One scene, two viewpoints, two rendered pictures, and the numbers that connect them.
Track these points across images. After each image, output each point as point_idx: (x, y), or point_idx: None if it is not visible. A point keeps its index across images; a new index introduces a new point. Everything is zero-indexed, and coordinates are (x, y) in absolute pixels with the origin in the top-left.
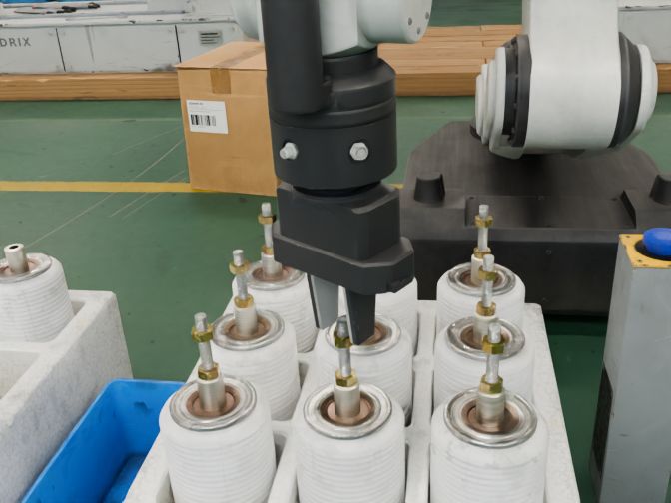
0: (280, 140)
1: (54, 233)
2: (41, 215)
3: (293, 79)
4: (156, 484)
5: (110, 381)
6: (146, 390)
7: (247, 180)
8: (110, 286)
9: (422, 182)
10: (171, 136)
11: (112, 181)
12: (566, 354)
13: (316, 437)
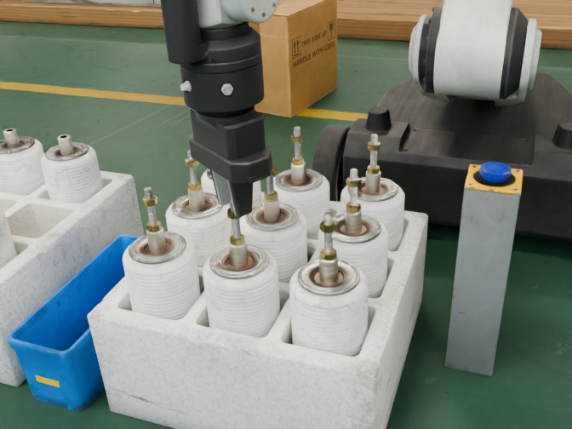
0: (182, 78)
1: (119, 132)
2: (113, 117)
3: (177, 42)
4: (120, 296)
5: (120, 236)
6: None
7: (268, 103)
8: (149, 174)
9: (371, 115)
10: None
11: (170, 95)
12: None
13: (212, 275)
